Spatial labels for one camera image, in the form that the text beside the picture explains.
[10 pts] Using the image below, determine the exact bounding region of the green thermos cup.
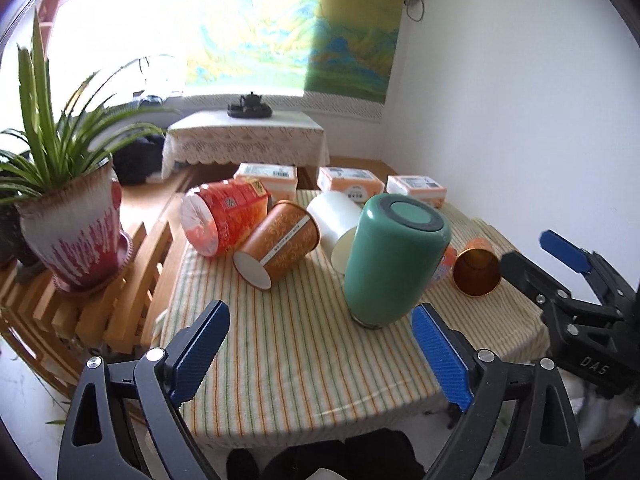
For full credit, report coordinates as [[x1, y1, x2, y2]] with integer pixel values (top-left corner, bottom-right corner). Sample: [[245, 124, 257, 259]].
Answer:
[[344, 194, 451, 330]]

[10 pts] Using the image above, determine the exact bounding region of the orange metal cup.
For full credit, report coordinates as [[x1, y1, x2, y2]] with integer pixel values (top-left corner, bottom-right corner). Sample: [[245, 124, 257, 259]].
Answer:
[[452, 237, 501, 297]]

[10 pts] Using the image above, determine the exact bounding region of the blue orange patterned cup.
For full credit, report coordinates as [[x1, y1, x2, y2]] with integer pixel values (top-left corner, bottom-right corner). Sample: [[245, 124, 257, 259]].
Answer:
[[430, 245, 458, 285]]

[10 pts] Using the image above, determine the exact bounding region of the white paper cup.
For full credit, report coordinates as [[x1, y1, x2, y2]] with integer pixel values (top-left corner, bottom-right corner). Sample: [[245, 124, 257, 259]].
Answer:
[[307, 191, 361, 274]]

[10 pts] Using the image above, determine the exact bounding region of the red instant noodle cup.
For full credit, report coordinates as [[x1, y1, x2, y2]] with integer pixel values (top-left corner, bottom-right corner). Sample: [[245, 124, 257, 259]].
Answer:
[[180, 178, 270, 258]]

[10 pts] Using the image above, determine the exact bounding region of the brown patterned paper cup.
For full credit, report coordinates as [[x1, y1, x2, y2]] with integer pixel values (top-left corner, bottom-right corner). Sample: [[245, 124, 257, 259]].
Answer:
[[233, 200, 320, 290]]

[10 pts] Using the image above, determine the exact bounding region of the wooden slatted bench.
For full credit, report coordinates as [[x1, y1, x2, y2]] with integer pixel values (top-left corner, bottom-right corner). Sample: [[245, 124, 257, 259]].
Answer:
[[0, 173, 202, 401]]

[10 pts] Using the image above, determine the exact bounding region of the right orange white box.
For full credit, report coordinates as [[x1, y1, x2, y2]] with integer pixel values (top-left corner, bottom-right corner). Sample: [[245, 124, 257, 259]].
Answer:
[[385, 176, 447, 208]]

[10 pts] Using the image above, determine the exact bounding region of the orange white box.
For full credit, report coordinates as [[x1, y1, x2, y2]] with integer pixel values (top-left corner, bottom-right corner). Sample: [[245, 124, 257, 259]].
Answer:
[[317, 167, 384, 204], [234, 162, 298, 202], [385, 176, 447, 208]]

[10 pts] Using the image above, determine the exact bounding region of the striped table cloth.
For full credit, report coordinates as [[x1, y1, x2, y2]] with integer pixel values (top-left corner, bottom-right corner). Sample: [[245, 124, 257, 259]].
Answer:
[[150, 188, 551, 451]]

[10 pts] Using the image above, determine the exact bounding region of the middle orange white box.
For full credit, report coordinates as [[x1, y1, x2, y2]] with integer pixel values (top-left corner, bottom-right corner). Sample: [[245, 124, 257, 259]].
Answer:
[[317, 167, 384, 204]]

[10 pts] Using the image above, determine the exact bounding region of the potted spider plant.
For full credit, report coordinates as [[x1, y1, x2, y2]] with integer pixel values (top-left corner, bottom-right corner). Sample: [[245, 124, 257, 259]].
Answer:
[[1, 21, 163, 294]]

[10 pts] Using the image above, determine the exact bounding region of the left orange white box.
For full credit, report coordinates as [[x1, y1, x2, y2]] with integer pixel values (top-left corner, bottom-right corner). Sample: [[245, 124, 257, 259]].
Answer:
[[234, 162, 298, 202]]

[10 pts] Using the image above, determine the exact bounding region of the black bag on floor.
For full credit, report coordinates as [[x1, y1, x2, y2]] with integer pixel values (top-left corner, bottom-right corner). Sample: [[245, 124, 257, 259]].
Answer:
[[113, 134, 165, 185]]

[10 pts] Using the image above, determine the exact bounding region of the lace covered low table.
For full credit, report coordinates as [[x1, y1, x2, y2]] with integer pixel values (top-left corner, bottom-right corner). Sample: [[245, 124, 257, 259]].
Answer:
[[162, 110, 330, 178]]

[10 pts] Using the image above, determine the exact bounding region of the black tea set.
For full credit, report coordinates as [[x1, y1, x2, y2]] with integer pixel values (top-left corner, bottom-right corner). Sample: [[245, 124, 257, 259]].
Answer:
[[227, 92, 272, 119]]

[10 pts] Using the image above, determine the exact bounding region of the blue cloth on sill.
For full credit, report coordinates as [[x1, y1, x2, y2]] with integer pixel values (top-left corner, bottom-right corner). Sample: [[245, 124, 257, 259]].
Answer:
[[127, 94, 164, 108]]

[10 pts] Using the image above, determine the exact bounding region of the green landscape painting scroll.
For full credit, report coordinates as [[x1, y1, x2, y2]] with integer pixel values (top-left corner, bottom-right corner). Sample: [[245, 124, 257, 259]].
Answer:
[[186, 0, 404, 103]]

